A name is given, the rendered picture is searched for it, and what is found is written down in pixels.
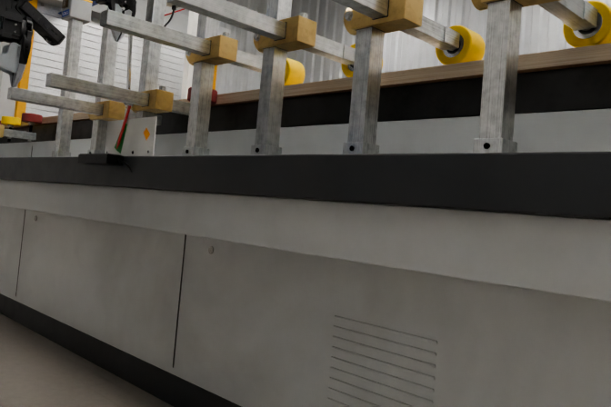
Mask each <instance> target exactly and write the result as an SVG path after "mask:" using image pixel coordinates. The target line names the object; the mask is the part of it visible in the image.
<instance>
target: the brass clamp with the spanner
mask: <svg viewBox="0 0 611 407"><path fill-rule="evenodd" d="M142 93H146V94H149V99H148V105H146V106H140V105H135V104H134V105H133V106H131V109H132V111H133V112H135V113H136V112H140V111H145V112H149V113H154V114H161V113H169V112H172V109H173V99H174V93H171V92H167V91H164V90H159V89H155V90H148V91H143V92H142Z"/></svg>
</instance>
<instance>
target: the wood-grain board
mask: <svg viewBox="0 0 611 407"><path fill-rule="evenodd" d="M604 64H611V43H609V44H602V45H589V46H582V47H575V48H567V49H561V50H554V51H547V52H540V53H532V54H526V55H519V56H518V67H517V73H518V74H521V73H529V72H537V71H545V70H554V69H563V68H571V67H579V66H588V65H604ZM483 72H484V60H477V61H471V62H463V63H456V64H450V65H437V66H429V67H422V68H416V69H408V70H402V71H394V72H387V73H381V84H380V88H387V87H395V86H403V85H412V84H428V83H436V82H445V81H454V80H462V79H470V78H478V77H483ZM352 83H353V77H347V78H339V79H332V80H325V81H318V82H311V83H304V84H291V85H285V86H284V97H283V99H286V98H294V97H303V96H311V95H320V94H336V93H344V92H352ZM259 92H260V89H256V90H249V91H242V92H235V93H228V94H218V95H217V100H216V104H211V106H219V105H228V104H243V103H252V102H259ZM57 119H58V115H56V116H48V117H43V119H42V123H41V124H35V125H43V124H57ZM84 120H90V118H89V117H88V114H85V113H75V114H74V115H73V122H76V121H84ZM35 125H33V126H35Z"/></svg>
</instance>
